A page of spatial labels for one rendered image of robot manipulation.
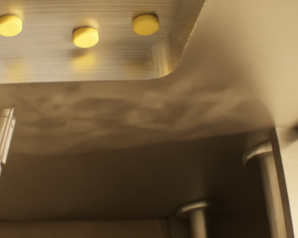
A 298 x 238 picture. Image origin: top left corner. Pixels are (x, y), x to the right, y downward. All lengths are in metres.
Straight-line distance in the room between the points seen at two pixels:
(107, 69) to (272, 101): 0.13
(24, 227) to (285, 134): 0.30
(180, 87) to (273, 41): 0.06
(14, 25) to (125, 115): 0.12
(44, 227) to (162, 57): 0.35
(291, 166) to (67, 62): 0.19
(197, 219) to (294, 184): 0.19
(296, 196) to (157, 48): 0.16
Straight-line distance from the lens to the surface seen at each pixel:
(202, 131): 0.34
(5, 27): 0.21
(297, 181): 0.35
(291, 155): 0.36
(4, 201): 0.47
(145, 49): 0.23
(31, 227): 0.55
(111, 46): 0.23
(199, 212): 0.52
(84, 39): 0.22
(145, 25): 0.21
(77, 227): 0.55
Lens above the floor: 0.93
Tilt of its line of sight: 24 degrees down
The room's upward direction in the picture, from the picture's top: 173 degrees clockwise
